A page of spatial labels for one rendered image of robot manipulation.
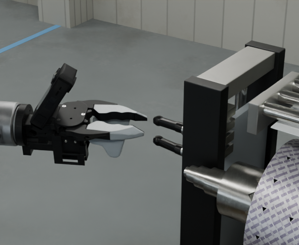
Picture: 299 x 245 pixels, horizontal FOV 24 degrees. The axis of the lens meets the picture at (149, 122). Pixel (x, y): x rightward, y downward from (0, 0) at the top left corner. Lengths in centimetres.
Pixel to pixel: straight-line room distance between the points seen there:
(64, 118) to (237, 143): 38
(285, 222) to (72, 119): 54
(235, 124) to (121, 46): 403
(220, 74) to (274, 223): 21
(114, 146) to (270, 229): 50
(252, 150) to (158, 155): 261
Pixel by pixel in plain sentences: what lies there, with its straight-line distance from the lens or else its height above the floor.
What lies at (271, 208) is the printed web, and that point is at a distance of 71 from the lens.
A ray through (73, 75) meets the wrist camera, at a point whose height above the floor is 132.
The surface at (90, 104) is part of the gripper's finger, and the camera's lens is 120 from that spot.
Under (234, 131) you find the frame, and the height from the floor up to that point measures 137.
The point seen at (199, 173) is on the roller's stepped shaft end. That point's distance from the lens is 81.
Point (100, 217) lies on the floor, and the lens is 309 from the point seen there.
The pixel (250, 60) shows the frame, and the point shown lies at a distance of 88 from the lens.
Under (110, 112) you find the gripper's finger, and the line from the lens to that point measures 118.
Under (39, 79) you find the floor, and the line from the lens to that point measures 441.
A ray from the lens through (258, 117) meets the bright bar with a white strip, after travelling 73.
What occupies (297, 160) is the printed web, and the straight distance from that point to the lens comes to 73.
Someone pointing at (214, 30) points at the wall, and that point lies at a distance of 486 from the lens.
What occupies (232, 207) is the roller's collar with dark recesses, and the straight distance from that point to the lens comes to 78.
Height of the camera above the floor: 177
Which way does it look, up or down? 27 degrees down
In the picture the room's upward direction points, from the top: straight up
